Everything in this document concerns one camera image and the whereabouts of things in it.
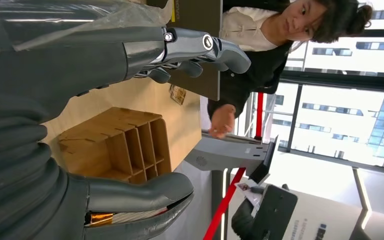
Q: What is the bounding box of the white ID card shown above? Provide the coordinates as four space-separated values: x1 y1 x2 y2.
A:
236 182 265 218

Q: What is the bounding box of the person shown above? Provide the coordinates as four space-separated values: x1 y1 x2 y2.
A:
206 0 373 140

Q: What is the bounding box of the wooden card organizer box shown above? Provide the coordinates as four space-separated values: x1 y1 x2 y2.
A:
57 106 172 185

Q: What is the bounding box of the silver kiosk terminal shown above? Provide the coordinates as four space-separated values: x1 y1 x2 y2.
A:
184 134 279 240

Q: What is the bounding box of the clear plastic film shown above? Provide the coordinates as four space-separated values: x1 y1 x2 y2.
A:
0 0 174 62

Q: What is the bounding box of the black window frame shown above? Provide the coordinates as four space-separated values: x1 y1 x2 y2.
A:
278 29 384 176

